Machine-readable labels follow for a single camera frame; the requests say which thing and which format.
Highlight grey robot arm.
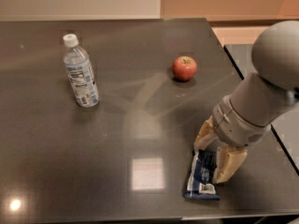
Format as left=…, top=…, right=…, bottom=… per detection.
left=194, top=21, right=299, bottom=184

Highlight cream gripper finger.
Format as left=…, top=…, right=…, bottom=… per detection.
left=212, top=146, right=248, bottom=184
left=193, top=117, right=218, bottom=151

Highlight blue rxbar blueberry wrapper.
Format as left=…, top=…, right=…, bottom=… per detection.
left=184, top=150, right=220, bottom=201

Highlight clear plastic water bottle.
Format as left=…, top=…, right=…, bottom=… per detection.
left=63, top=34, right=99, bottom=107

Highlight red apple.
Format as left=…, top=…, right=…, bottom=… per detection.
left=172, top=56, right=197, bottom=81

